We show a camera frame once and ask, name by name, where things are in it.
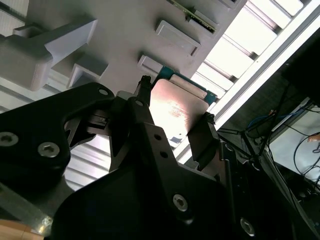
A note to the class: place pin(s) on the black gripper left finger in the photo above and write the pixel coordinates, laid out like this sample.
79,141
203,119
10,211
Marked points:
32,130

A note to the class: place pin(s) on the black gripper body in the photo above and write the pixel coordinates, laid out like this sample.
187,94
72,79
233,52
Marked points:
140,212

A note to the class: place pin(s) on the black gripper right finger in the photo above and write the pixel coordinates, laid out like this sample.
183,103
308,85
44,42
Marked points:
203,147

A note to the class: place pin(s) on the silver CPU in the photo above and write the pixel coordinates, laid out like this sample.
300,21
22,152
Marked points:
175,105

